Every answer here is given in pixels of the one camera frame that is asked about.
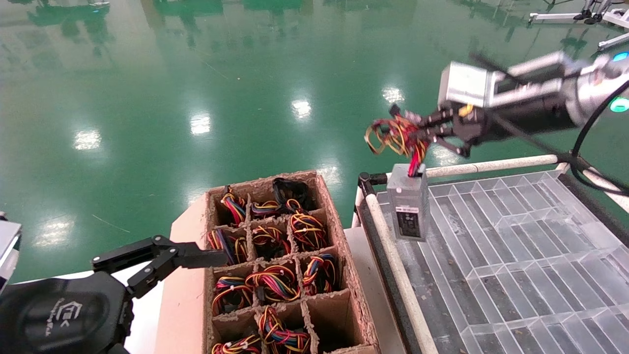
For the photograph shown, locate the grey power supply coloured wires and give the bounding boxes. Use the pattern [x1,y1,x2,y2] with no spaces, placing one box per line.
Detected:
[365,106,432,242]

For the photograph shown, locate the clear plastic divider tray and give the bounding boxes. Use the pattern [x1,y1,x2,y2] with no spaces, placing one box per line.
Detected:
[376,170,629,354]

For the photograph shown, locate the black wire bundle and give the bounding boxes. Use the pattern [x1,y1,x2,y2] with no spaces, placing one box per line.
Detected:
[272,177,316,213]

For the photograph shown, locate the white metal stand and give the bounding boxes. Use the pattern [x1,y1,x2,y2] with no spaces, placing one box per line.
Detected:
[597,7,629,53]

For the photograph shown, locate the brown pulp divider box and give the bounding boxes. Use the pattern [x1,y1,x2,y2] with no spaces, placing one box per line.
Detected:
[204,170,382,354]

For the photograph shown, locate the power supply with coloured wires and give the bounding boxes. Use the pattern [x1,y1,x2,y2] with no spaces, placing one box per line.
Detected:
[251,199,285,218]
[211,334,262,354]
[211,275,254,315]
[246,265,301,303]
[220,186,248,227]
[207,228,249,266]
[252,225,291,259]
[290,211,329,250]
[258,306,311,354]

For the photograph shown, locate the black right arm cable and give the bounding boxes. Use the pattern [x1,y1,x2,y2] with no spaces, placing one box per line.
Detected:
[572,79,629,197]

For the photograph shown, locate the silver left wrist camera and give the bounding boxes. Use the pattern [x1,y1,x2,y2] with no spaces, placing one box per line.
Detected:
[0,212,23,295]

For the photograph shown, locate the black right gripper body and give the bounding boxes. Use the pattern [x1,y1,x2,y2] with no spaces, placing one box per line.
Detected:
[458,80,579,147]

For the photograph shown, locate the white stand with black legs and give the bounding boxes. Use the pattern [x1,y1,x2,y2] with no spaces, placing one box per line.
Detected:
[529,0,606,25]

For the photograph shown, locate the bundle of coloured wires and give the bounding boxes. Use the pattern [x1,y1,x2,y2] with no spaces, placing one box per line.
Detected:
[301,253,340,295]

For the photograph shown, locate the white tube cart frame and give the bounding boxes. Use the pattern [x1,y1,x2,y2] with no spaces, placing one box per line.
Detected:
[351,149,629,354]

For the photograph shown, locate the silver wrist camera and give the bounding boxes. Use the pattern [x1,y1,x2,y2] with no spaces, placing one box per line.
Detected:
[0,212,23,295]
[437,51,571,110]

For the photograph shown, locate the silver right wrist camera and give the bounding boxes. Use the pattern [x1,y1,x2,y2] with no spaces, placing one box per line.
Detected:
[437,51,571,110]

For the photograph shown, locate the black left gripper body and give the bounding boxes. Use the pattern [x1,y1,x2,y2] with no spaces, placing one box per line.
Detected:
[0,271,135,354]

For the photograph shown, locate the thin black cable yellow tag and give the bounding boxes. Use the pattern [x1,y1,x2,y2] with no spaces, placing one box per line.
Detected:
[459,103,586,166]

